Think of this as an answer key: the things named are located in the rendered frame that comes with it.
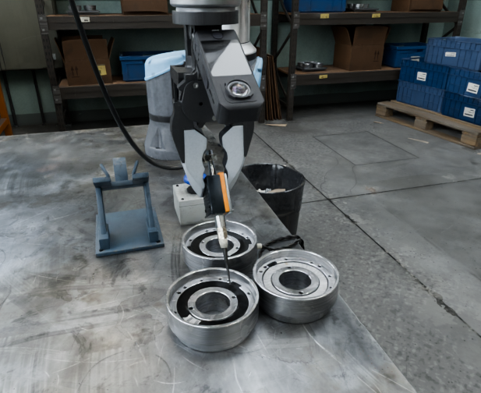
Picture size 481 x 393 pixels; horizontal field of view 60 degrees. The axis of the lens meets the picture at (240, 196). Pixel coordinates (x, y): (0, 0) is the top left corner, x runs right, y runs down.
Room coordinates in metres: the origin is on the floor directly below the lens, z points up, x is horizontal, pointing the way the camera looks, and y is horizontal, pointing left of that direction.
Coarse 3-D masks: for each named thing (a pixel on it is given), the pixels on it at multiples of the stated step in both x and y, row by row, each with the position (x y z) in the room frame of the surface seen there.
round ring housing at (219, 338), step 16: (192, 272) 0.42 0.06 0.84; (208, 272) 0.43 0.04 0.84; (224, 272) 0.43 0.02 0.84; (176, 288) 0.40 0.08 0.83; (208, 288) 0.40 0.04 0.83; (240, 288) 0.40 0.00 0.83; (256, 288) 0.39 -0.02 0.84; (176, 304) 0.38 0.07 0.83; (192, 304) 0.37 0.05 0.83; (208, 304) 0.40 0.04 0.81; (224, 304) 0.39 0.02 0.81; (256, 304) 0.36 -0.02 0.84; (176, 320) 0.34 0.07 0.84; (240, 320) 0.34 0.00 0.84; (256, 320) 0.36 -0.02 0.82; (192, 336) 0.33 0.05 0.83; (208, 336) 0.33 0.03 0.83; (224, 336) 0.33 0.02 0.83; (240, 336) 0.34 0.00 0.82
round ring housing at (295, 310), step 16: (272, 256) 0.46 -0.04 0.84; (288, 256) 0.47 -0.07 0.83; (304, 256) 0.47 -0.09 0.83; (320, 256) 0.46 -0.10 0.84; (256, 272) 0.43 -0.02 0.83; (288, 272) 0.44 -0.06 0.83; (304, 272) 0.44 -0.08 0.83; (336, 272) 0.42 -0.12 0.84; (288, 288) 0.44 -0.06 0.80; (304, 288) 0.43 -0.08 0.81; (336, 288) 0.39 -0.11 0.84; (272, 304) 0.38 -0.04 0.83; (288, 304) 0.37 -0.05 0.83; (304, 304) 0.37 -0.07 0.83; (320, 304) 0.37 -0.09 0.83; (288, 320) 0.38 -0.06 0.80; (304, 320) 0.38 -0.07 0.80
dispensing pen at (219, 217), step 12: (204, 156) 0.49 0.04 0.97; (216, 156) 0.49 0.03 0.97; (204, 180) 0.47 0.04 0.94; (216, 180) 0.46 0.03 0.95; (204, 192) 0.47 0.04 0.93; (216, 192) 0.45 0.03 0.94; (204, 204) 0.47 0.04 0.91; (216, 204) 0.44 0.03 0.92; (216, 216) 0.45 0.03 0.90; (228, 276) 0.41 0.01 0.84
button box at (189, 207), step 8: (184, 184) 0.68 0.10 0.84; (176, 192) 0.64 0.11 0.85; (184, 192) 0.64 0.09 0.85; (192, 192) 0.64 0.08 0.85; (176, 200) 0.64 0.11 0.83; (184, 200) 0.61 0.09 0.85; (192, 200) 0.61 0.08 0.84; (200, 200) 0.62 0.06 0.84; (176, 208) 0.64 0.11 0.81; (184, 208) 0.61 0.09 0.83; (192, 208) 0.61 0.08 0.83; (200, 208) 0.62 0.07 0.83; (184, 216) 0.61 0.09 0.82; (192, 216) 0.61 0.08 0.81; (200, 216) 0.62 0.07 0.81; (184, 224) 0.61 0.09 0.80
